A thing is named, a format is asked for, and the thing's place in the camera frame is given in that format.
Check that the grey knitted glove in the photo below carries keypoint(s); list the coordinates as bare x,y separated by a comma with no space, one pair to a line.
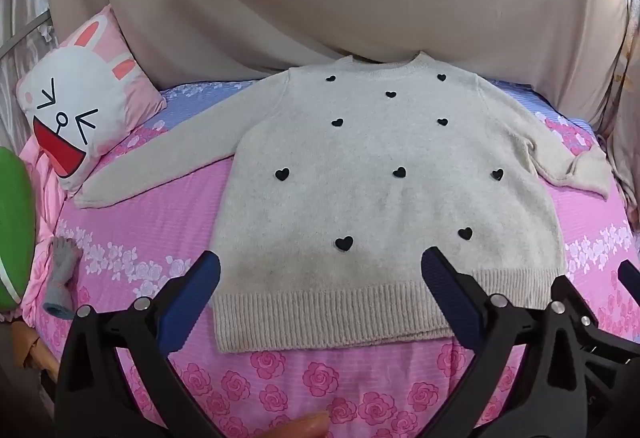
62,278

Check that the beige sweater with black hearts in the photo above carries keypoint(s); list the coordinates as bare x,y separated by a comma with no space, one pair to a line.
350,158

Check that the green cushion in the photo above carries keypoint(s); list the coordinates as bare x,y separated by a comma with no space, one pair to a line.
14,228

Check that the person's left hand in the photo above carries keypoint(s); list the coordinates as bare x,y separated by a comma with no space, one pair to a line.
302,427

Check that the shiny grey curtain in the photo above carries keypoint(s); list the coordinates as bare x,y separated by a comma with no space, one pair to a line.
17,83

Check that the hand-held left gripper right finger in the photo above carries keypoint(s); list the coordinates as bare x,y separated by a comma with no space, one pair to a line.
447,293

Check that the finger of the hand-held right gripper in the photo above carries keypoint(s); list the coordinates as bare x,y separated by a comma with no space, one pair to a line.
630,275

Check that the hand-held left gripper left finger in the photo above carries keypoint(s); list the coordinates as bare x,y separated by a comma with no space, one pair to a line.
192,298

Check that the pink floral bedsheet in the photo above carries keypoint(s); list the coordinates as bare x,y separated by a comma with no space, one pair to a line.
150,208

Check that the brown wooden object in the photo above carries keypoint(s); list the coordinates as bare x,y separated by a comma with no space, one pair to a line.
35,343

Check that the pink rabbit face pillow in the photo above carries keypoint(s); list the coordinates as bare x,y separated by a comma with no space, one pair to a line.
75,83

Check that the pink crumpled blanket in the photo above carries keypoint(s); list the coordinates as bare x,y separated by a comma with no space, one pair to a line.
46,198

